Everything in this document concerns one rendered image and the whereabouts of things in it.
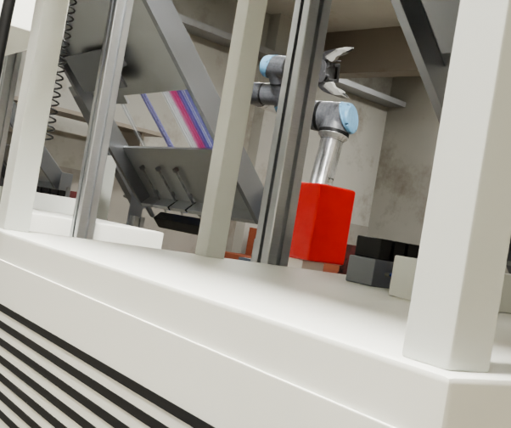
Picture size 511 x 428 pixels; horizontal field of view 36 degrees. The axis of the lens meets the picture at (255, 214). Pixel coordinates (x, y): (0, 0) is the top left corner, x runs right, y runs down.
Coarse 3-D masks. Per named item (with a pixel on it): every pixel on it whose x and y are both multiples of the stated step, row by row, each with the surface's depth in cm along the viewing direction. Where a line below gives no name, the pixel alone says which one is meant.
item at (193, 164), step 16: (144, 160) 248; (160, 160) 239; (176, 160) 231; (192, 160) 223; (208, 160) 215; (144, 176) 256; (176, 176) 237; (192, 176) 229; (160, 192) 253; (176, 192) 244; (192, 192) 235; (240, 208) 218
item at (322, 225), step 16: (304, 192) 163; (320, 192) 160; (336, 192) 162; (352, 192) 164; (304, 208) 162; (320, 208) 160; (336, 208) 162; (352, 208) 165; (304, 224) 162; (320, 224) 160; (336, 224) 163; (304, 240) 161; (320, 240) 160; (336, 240) 163; (304, 256) 160; (320, 256) 161; (336, 256) 163
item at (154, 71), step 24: (72, 0) 220; (96, 0) 209; (72, 24) 229; (96, 24) 218; (144, 24) 197; (72, 48) 239; (96, 48) 227; (144, 48) 205; (96, 72) 227; (144, 72) 213; (168, 72) 203
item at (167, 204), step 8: (144, 200) 261; (152, 200) 257; (160, 200) 254; (168, 200) 250; (160, 208) 250; (168, 208) 246; (176, 208) 241; (184, 208) 238; (192, 208) 235; (200, 208) 232; (232, 216) 216; (240, 216) 213; (248, 216) 211
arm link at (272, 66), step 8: (264, 56) 261; (272, 56) 258; (280, 56) 257; (264, 64) 258; (272, 64) 256; (280, 64) 254; (264, 72) 259; (272, 72) 257; (280, 72) 255; (272, 80) 259; (280, 80) 258
